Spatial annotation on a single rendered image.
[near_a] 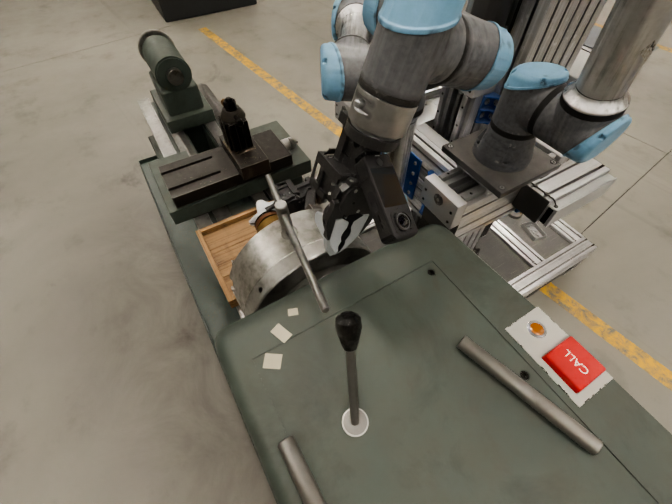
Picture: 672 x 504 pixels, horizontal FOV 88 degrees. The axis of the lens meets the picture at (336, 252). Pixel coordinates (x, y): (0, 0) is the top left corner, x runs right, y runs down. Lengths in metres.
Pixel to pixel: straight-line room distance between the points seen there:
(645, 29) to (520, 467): 0.67
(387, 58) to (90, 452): 1.97
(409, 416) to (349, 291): 0.21
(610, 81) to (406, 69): 0.50
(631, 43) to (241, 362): 0.79
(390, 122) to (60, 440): 2.02
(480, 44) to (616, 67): 0.39
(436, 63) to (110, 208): 2.65
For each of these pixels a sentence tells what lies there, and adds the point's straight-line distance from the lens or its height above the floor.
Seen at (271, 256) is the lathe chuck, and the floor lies 1.22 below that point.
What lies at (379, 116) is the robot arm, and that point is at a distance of 0.41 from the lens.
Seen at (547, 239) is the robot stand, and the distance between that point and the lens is 2.32.
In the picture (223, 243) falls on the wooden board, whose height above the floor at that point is 0.88.
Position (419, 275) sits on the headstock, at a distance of 0.62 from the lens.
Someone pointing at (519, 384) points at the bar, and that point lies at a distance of 0.56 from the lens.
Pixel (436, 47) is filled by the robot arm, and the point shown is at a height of 1.61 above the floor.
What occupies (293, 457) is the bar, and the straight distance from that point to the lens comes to 0.49.
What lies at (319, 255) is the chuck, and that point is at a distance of 0.65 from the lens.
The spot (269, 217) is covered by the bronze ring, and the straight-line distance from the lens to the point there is 0.88.
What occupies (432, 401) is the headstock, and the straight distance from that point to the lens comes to 0.54.
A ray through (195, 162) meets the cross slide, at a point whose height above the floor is 0.97.
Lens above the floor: 1.76
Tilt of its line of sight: 54 degrees down
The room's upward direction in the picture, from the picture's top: straight up
